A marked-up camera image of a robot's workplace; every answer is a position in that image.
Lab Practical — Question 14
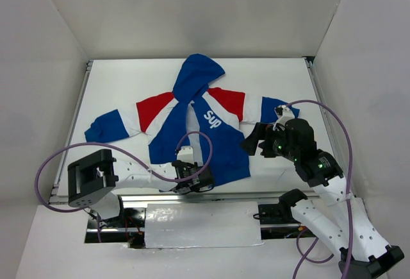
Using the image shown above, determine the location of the blue white red hooded jacket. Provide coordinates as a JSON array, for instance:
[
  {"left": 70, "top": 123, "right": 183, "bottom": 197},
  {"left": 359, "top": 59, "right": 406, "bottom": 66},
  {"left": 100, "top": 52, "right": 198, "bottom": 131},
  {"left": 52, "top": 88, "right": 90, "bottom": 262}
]
[{"left": 85, "top": 54, "right": 285, "bottom": 186}]

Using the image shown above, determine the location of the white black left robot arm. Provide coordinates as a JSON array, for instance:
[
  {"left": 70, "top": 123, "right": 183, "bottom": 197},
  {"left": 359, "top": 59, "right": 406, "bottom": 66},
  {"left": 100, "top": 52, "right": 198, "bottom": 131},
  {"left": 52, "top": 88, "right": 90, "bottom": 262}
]
[{"left": 67, "top": 149, "right": 215, "bottom": 227}]

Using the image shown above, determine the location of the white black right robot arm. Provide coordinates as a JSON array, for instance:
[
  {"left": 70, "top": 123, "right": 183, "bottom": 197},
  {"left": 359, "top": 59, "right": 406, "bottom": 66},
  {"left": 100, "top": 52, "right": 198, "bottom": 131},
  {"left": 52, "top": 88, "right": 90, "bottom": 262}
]
[{"left": 241, "top": 119, "right": 404, "bottom": 278}]

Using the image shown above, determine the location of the white cover plate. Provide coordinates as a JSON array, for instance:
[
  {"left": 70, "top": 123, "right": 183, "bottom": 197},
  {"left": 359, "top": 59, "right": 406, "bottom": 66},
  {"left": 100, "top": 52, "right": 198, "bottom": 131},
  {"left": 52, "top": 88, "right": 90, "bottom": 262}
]
[{"left": 144, "top": 202, "right": 263, "bottom": 249}]

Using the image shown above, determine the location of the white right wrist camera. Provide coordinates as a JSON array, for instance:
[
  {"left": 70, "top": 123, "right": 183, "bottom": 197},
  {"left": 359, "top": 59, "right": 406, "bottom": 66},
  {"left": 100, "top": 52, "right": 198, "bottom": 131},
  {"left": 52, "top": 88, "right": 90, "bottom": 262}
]
[{"left": 275, "top": 105, "right": 296, "bottom": 126}]

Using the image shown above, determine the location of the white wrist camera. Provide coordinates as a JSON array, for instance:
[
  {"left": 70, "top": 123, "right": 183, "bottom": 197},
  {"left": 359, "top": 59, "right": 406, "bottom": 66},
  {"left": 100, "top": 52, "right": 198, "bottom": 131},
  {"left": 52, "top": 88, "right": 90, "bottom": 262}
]
[
  {"left": 176, "top": 146, "right": 195, "bottom": 164},
  {"left": 275, "top": 105, "right": 296, "bottom": 126}
]

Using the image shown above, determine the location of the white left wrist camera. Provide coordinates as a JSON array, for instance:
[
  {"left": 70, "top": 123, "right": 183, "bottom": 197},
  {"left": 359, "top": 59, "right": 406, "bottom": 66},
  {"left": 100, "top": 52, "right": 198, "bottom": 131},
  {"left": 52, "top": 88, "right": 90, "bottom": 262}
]
[{"left": 176, "top": 146, "right": 195, "bottom": 164}]

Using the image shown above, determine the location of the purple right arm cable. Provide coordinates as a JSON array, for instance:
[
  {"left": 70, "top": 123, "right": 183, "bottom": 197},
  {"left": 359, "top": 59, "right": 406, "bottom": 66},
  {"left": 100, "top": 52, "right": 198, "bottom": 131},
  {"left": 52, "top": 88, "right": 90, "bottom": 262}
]
[{"left": 281, "top": 99, "right": 357, "bottom": 279}]

